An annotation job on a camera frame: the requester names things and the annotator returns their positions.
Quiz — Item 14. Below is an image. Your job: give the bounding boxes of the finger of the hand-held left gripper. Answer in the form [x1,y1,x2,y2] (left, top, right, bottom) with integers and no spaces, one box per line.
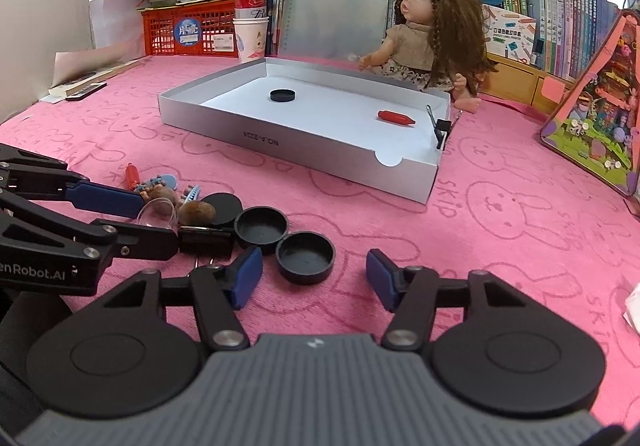
[0,143,145,220]
[0,191,180,262]

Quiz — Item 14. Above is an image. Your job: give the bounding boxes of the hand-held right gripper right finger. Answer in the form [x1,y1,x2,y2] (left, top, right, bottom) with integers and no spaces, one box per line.
[366,249,532,351]

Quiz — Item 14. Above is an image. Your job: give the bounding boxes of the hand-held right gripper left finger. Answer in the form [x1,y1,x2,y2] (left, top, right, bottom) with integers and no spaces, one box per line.
[100,247,264,351]

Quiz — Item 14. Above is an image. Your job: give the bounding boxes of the blue hair clip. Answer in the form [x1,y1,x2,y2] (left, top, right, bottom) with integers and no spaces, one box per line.
[133,175,178,194]

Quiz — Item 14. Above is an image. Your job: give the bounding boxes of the brown nut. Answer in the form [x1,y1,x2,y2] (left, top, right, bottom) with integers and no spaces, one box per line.
[178,201,217,227]
[150,186,178,217]

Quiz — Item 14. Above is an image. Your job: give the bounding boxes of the silver cardboard box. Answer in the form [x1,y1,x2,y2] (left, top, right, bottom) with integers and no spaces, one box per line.
[158,57,452,204]

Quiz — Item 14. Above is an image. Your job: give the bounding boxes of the clear plastic dome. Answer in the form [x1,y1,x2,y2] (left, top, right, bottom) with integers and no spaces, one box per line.
[135,201,178,230]

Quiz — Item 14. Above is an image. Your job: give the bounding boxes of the black binder clip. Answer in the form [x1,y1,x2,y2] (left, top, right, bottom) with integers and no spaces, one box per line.
[178,226,235,272]
[426,104,463,150]

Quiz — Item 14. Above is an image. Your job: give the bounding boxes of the pink rabbit print blanket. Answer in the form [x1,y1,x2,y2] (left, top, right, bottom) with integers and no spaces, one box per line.
[0,54,640,432]

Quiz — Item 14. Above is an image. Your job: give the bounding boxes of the flat books pile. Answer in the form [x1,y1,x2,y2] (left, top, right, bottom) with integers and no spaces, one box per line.
[49,59,146,102]

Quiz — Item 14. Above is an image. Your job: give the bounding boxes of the red plastic basket with label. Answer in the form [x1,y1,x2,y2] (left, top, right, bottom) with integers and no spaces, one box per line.
[140,0,238,58]

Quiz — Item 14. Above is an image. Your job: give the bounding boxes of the white paper cup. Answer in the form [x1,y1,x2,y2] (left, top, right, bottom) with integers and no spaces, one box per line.
[233,16,271,64]

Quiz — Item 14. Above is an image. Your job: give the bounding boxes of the wooden shelf box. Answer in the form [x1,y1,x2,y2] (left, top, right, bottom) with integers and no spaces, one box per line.
[482,51,576,117]

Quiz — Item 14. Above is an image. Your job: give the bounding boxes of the white paper sheet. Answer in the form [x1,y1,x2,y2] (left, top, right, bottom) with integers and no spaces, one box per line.
[619,283,640,333]

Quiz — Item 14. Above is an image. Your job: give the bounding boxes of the pink sticky note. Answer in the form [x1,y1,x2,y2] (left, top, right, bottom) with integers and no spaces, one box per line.
[541,76,573,114]

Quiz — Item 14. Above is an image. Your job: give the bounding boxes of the brown haired doll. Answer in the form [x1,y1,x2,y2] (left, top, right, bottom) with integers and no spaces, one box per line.
[357,0,498,114]

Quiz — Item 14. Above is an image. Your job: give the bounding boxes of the pink toy house box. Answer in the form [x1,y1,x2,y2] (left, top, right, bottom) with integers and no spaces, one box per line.
[540,9,640,217]

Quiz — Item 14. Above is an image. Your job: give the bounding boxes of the white label printer box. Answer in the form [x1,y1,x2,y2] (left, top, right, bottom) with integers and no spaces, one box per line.
[482,4,537,66]

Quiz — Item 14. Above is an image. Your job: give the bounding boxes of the row of pale blue books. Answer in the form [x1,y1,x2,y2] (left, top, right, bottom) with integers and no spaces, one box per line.
[525,0,623,82]

